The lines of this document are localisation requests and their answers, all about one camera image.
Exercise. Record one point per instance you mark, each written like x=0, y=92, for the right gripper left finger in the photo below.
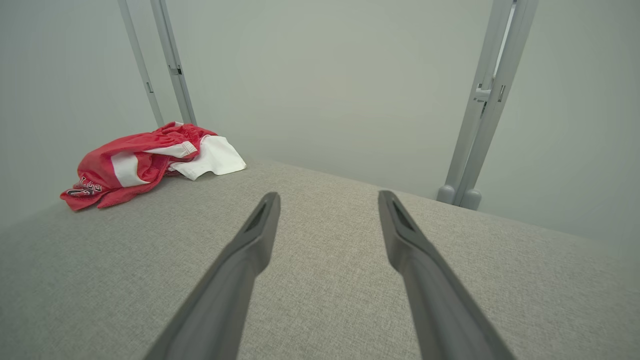
x=235, y=280

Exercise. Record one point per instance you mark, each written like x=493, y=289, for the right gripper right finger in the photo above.
x=430, y=290

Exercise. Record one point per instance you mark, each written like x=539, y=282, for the red shorts white stripe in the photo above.
x=95, y=165

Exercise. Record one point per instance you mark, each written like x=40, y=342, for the grey double partition post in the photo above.
x=480, y=130

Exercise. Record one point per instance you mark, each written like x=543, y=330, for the thin grey frame post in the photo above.
x=142, y=70
x=175, y=65

